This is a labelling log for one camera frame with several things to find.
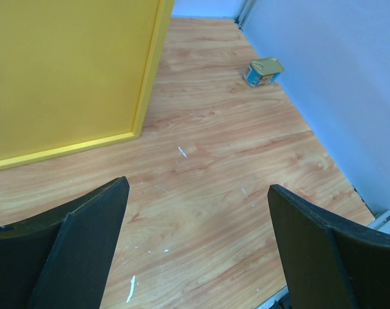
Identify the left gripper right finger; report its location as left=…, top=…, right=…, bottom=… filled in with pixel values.
left=267, top=184, right=390, bottom=308

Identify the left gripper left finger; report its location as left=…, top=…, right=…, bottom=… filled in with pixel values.
left=0, top=177, right=129, bottom=308

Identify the yellow wooden box counter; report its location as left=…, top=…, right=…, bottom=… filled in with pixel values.
left=0, top=1, right=174, bottom=170

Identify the gold rectangular tin can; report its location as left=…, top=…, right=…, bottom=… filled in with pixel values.
left=243, top=57, right=284, bottom=88

